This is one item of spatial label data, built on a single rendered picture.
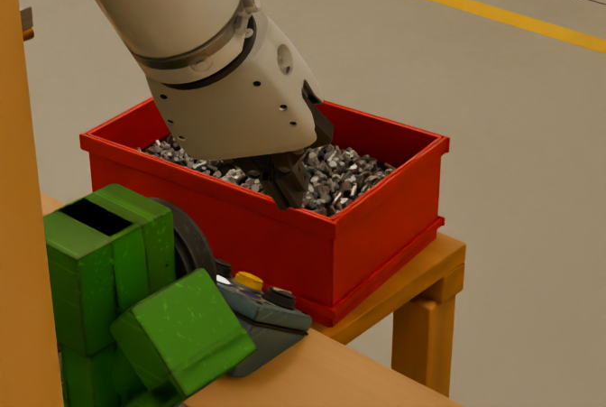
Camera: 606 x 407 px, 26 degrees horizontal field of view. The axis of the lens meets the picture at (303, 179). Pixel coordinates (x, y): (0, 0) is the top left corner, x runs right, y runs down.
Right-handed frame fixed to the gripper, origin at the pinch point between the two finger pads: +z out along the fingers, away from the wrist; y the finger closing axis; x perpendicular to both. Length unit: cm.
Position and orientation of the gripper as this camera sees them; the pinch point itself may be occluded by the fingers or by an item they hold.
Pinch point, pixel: (284, 178)
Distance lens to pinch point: 96.4
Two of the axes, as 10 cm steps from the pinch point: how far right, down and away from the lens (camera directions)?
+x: -1.3, 8.1, -5.7
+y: -9.3, 1.0, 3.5
